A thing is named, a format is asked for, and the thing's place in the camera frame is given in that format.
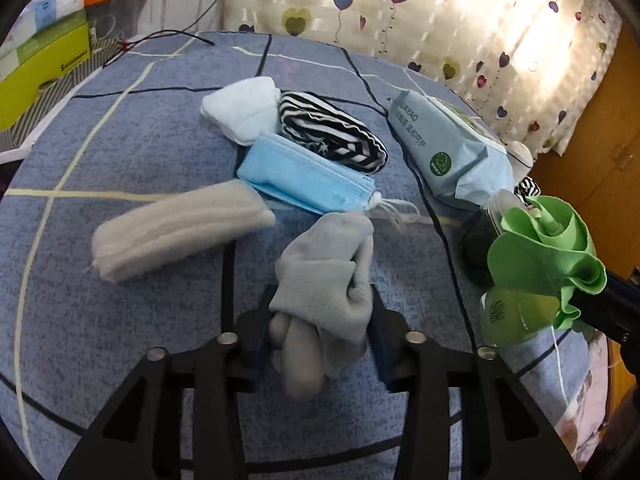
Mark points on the wooden wardrobe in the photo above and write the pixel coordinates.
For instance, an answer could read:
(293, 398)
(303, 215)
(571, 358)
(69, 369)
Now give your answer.
(600, 160)

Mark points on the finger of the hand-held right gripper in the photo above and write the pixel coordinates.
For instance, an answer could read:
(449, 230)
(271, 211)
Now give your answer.
(615, 305)

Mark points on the lime green cardboard box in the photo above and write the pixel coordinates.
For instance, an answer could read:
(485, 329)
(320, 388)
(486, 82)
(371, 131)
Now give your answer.
(35, 80)

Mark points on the grey patterned storage box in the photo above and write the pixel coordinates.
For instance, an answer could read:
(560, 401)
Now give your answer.
(115, 25)

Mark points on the blue face mask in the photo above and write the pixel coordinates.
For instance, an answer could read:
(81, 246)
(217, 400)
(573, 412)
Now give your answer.
(300, 175)

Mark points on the grey sock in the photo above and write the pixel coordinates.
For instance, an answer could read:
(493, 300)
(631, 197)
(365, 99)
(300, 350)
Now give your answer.
(320, 280)

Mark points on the beige towel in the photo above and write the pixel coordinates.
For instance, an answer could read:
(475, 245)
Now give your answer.
(175, 230)

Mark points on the cream sock blue stripe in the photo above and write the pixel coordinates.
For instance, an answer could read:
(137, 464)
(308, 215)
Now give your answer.
(520, 155)

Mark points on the white fluffy cloth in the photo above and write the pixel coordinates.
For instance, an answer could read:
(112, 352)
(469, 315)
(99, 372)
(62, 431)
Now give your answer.
(242, 107)

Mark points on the small black white striped sock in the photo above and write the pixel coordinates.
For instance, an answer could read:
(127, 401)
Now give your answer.
(527, 187)

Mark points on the white blue tissue box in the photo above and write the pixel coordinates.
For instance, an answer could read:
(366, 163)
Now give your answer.
(55, 7)

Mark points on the wet wipes pack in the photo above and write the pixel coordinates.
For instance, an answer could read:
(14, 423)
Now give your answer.
(445, 150)

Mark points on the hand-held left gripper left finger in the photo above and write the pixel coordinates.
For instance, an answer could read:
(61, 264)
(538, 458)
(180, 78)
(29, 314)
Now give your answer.
(250, 340)

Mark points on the large black white striped cloth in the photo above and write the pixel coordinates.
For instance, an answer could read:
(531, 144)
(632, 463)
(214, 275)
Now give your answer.
(330, 130)

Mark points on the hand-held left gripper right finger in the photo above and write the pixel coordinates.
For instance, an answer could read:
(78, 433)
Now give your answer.
(382, 355)

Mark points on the clear plastic lidded container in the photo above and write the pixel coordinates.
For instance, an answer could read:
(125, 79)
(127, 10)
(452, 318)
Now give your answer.
(475, 250)

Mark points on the green plastic jar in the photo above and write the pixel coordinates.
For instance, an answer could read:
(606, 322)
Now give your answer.
(515, 315)

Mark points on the white green flat box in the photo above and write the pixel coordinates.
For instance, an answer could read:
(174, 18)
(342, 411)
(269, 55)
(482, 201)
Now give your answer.
(40, 45)

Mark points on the pink floral sheet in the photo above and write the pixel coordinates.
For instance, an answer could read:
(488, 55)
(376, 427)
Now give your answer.
(590, 390)

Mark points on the green rabbit print towel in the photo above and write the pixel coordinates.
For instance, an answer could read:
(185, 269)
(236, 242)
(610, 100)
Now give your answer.
(540, 265)

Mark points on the heart print curtain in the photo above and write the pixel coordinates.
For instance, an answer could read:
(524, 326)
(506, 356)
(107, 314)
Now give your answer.
(425, 25)

